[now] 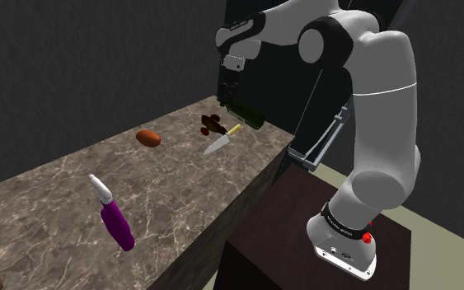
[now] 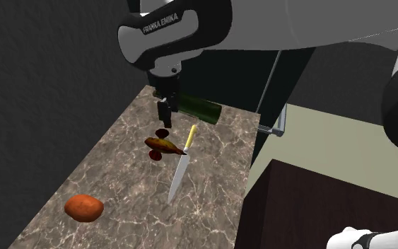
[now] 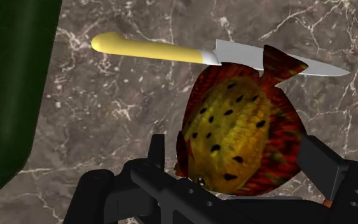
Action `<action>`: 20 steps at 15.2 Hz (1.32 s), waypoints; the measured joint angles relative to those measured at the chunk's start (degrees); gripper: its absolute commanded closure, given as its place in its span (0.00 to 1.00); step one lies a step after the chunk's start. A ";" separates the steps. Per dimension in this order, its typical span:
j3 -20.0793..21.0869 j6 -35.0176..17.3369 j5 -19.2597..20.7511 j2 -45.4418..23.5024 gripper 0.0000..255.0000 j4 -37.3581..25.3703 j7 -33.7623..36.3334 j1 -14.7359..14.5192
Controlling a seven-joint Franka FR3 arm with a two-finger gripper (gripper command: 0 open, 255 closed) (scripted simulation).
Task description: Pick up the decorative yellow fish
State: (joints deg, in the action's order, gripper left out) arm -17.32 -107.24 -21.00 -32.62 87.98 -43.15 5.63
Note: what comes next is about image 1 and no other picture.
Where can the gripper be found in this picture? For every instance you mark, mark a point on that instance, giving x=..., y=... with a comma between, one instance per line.
x=229, y=86

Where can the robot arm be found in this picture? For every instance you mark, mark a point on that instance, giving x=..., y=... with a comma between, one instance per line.
x=384, y=120

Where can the dark green bottle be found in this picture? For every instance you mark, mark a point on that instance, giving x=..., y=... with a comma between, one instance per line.
x=248, y=115

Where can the dark brown figure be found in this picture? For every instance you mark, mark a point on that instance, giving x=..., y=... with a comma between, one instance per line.
x=213, y=125

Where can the orange-brown potato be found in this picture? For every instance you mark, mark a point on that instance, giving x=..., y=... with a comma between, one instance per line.
x=148, y=138

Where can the dark maroon robot stand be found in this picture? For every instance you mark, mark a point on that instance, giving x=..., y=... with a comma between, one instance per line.
x=279, y=225

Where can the purple spray bottle white nozzle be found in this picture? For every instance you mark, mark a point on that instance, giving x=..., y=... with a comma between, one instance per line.
x=117, y=227

